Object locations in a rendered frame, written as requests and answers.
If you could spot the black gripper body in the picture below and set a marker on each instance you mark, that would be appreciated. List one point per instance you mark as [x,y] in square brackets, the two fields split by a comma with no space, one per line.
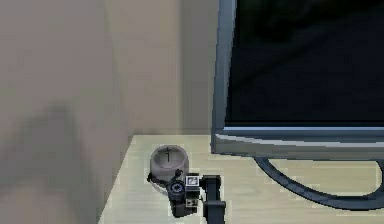
[175,189]

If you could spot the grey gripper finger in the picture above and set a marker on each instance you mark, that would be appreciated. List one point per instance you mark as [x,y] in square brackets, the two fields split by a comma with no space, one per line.
[178,174]
[156,182]

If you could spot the pink and white flowerpot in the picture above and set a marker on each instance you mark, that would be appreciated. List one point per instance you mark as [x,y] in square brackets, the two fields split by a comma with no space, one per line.
[168,166]

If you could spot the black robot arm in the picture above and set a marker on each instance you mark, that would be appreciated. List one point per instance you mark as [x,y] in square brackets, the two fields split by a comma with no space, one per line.
[213,200]

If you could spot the light wooden table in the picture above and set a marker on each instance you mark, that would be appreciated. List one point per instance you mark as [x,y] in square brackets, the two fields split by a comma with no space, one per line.
[266,206]

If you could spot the grey frame television set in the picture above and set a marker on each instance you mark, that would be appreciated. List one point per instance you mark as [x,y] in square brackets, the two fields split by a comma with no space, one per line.
[300,66]

